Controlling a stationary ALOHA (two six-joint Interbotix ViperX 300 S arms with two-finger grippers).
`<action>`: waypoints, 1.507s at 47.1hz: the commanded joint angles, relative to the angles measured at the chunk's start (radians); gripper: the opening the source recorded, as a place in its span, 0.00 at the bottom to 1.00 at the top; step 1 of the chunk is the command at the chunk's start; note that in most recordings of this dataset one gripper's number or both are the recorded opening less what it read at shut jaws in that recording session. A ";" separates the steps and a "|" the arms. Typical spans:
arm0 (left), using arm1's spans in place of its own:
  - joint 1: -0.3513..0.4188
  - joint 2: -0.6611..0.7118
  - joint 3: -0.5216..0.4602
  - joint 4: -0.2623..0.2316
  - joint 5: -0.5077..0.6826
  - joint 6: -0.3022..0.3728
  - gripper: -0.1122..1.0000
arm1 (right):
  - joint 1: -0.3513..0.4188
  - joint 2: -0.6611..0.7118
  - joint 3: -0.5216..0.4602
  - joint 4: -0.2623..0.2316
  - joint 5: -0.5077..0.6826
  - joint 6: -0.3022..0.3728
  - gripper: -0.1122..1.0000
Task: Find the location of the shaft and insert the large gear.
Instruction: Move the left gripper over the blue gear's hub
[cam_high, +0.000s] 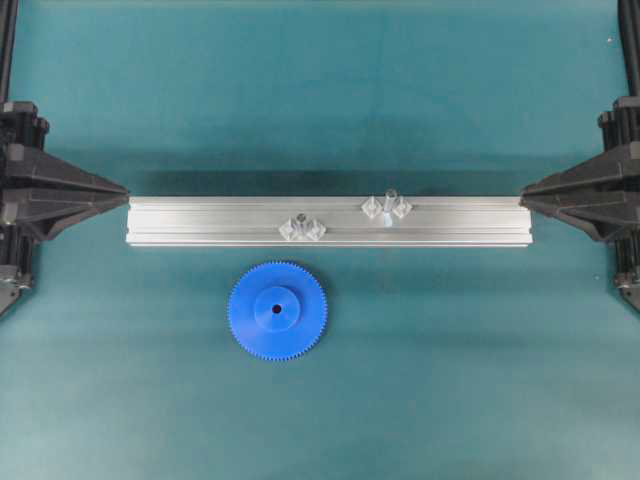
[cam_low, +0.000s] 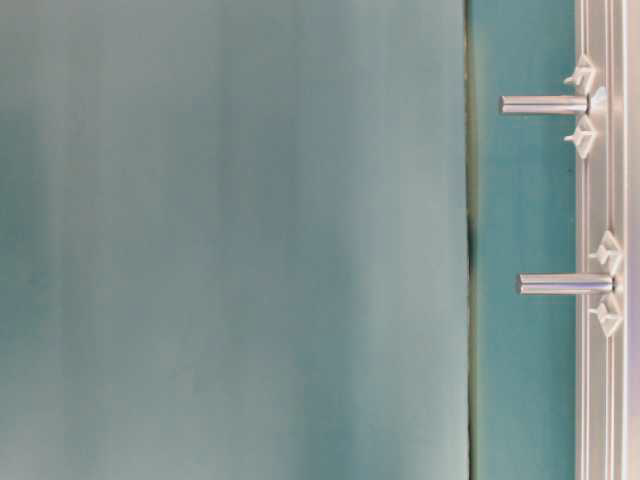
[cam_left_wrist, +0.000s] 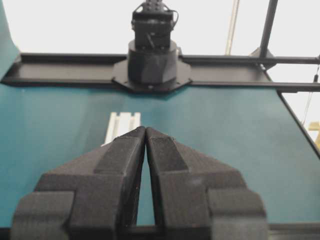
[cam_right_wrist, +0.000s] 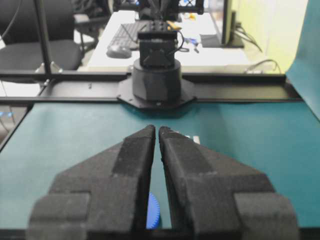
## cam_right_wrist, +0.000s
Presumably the black computer keyboard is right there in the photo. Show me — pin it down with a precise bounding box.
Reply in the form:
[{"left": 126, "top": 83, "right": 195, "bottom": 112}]
[{"left": 108, "top": 21, "right": 148, "bottom": 51}]

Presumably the large blue plastic gear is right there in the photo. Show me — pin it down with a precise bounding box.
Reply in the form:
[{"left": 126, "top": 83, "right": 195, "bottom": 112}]
[{"left": 146, "top": 192, "right": 161, "bottom": 229}]

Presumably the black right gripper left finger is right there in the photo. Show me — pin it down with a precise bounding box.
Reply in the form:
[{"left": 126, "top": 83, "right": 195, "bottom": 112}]
[{"left": 26, "top": 125, "right": 156, "bottom": 240}]

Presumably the computer monitor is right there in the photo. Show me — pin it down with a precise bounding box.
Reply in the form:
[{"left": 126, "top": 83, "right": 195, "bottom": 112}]
[{"left": 200, "top": 0, "right": 245, "bottom": 49}]

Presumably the black frame rail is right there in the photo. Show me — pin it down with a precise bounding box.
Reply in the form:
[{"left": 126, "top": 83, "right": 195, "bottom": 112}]
[{"left": 0, "top": 72, "right": 302, "bottom": 109}]

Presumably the white desk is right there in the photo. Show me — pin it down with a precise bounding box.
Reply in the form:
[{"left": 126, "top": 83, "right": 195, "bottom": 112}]
[{"left": 87, "top": 11, "right": 253, "bottom": 72}]

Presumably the black computer mouse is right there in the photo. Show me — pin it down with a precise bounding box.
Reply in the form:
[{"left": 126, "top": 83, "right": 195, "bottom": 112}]
[{"left": 106, "top": 45, "right": 132, "bottom": 59}]

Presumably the black office chair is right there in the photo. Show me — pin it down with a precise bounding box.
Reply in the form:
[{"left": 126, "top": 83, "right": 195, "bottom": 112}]
[{"left": 0, "top": 0, "right": 83, "bottom": 70}]

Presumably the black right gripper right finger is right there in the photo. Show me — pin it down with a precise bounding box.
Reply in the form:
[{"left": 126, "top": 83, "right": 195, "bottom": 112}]
[{"left": 158, "top": 126, "right": 300, "bottom": 240}]

